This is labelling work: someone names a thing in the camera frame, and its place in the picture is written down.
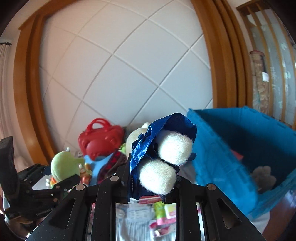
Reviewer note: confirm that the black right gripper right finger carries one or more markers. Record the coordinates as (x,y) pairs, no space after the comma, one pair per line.
(206,210)

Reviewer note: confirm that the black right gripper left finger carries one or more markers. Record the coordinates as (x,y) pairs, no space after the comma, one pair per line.
(86,213)

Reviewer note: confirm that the white plush doll blue dress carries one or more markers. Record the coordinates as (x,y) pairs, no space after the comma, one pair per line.
(156,151)

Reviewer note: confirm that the green round plush toy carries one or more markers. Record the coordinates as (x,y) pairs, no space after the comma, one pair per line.
(65,165)

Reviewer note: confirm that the green pink wet wipes pack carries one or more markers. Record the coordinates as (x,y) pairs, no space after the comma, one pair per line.
(164,220)

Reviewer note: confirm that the light blue plastic bib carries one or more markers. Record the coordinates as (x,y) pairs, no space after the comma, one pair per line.
(96,166)

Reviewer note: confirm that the blue plastic storage crate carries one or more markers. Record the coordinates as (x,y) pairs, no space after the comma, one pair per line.
(231,143)

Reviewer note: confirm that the dark red knitted scarf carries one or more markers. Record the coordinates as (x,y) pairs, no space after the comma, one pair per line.
(116,160)

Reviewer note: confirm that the sheer beige curtain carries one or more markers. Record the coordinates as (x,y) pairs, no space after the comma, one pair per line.
(6,123)

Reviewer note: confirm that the red bear-face plastic case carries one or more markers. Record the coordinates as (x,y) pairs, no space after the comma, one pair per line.
(100,138)

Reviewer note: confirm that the rolled patterned carpet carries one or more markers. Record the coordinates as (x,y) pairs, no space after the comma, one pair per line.
(260,80)

